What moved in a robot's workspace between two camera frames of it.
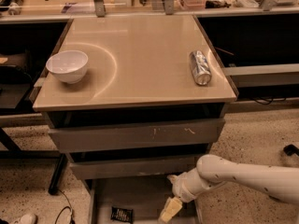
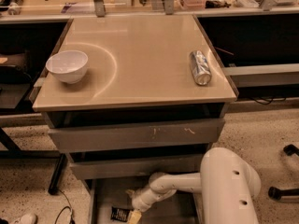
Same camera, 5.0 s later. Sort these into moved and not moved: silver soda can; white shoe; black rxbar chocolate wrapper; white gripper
Moved: white gripper
Not moved: black rxbar chocolate wrapper; white shoe; silver soda can
